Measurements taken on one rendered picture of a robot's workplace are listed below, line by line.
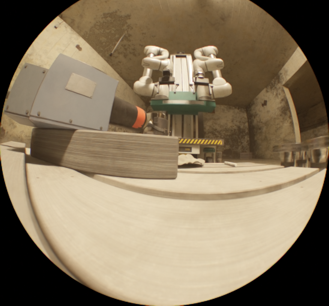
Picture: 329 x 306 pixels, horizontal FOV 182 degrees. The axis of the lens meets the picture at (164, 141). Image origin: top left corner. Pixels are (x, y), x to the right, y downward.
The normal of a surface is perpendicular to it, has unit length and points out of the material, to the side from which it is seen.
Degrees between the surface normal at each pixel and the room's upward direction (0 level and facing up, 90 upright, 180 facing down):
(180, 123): 90
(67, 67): 90
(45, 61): 90
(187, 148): 90
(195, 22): 180
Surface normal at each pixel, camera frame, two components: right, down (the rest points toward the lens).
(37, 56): 0.97, 0.03
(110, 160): 0.20, -0.10
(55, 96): 0.85, -0.02
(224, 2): -0.05, 0.99
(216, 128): -0.23, -0.12
